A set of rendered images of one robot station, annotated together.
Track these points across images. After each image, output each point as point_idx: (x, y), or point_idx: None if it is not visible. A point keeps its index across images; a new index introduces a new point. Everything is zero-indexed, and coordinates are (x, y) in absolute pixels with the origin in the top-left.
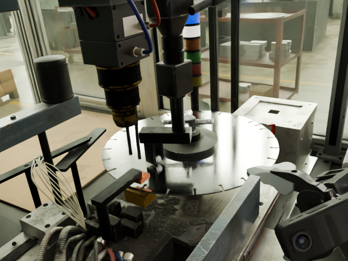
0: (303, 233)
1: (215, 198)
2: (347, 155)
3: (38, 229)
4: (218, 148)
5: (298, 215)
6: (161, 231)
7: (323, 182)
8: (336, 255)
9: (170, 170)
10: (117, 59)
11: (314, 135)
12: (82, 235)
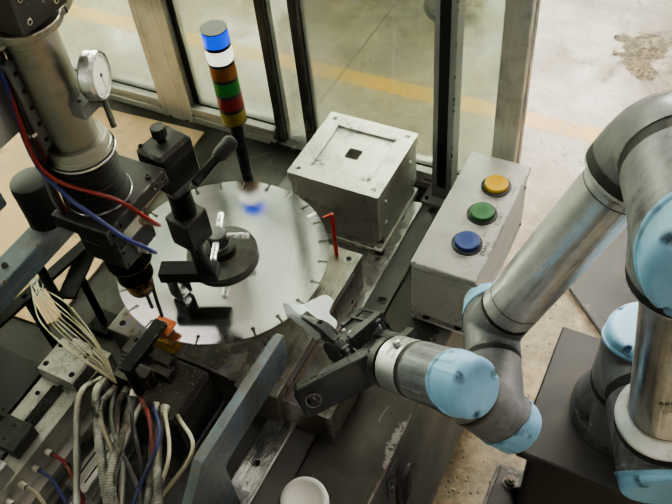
0: (313, 394)
1: None
2: (420, 247)
3: (62, 379)
4: (257, 264)
5: (313, 374)
6: (196, 373)
7: (352, 326)
8: None
9: (200, 305)
10: (123, 263)
11: (422, 167)
12: (113, 389)
